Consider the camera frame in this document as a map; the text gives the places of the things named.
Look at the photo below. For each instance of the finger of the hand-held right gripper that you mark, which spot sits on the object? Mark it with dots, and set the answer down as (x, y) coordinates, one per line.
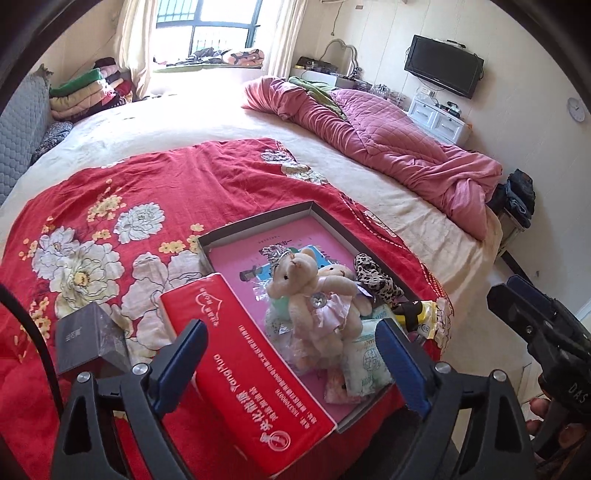
(528, 293)
(508, 309)

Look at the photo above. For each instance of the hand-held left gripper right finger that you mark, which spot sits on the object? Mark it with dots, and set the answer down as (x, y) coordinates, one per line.
(401, 364)

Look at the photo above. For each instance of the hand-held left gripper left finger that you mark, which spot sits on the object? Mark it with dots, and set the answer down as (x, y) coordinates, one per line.
(180, 364)

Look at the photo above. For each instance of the green tissue pack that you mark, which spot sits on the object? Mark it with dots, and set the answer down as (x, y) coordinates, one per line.
(376, 314)
(367, 360)

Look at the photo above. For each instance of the yellow white snack packet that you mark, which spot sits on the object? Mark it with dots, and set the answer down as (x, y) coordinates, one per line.
(427, 318)

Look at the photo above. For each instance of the leopard print cloth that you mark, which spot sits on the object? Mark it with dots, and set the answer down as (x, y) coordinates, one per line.
(376, 277)

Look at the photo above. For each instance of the dark blue box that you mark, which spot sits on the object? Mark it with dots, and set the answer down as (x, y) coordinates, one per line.
(92, 337)

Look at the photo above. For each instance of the pale green sponge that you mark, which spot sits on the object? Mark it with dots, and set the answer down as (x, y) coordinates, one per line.
(279, 307)

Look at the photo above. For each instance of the shallow cardboard tray pink inside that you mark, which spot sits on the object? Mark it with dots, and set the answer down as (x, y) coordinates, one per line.
(240, 258)

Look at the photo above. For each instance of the person's right hand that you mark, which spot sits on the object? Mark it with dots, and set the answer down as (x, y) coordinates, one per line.
(538, 410)

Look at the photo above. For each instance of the pile of dark clothes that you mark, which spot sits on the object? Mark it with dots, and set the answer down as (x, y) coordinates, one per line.
(519, 194)

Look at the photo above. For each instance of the red floral blanket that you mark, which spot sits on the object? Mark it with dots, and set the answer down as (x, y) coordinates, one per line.
(138, 184)

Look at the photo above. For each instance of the white drawer cabinet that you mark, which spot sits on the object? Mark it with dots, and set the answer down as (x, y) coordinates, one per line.
(438, 120)

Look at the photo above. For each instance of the pink quilt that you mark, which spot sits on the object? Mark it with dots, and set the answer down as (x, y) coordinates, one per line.
(392, 147)

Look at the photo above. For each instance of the black television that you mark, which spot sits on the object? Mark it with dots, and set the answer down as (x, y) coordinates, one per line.
(443, 67)

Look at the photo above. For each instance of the cream bed sheet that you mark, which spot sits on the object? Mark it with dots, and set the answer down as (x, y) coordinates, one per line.
(184, 110)

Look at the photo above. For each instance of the dark patterned cloth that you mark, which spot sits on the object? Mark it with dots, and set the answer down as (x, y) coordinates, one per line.
(53, 138)

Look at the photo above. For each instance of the cluttered dresser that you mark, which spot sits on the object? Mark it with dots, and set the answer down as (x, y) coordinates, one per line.
(346, 78)

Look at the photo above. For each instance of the green cloth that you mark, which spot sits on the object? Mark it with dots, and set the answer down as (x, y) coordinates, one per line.
(318, 94)

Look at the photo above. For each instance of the grey quilted headboard cover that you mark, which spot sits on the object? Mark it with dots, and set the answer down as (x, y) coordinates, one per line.
(21, 129)

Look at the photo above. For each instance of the stack of folded clothes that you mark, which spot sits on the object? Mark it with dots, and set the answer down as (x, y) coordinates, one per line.
(87, 92)

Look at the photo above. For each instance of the heart-shaped mirror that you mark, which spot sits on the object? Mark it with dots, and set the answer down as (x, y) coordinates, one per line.
(344, 50)

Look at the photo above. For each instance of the floral cushion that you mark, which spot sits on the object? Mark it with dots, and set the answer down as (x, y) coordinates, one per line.
(244, 56)

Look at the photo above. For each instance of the cream curtain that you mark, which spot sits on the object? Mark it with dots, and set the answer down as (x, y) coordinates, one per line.
(281, 41)
(136, 46)

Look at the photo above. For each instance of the window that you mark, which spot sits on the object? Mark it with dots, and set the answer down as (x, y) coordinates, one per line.
(207, 23)

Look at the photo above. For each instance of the white wall clock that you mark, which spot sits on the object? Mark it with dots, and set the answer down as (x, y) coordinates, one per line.
(577, 109)

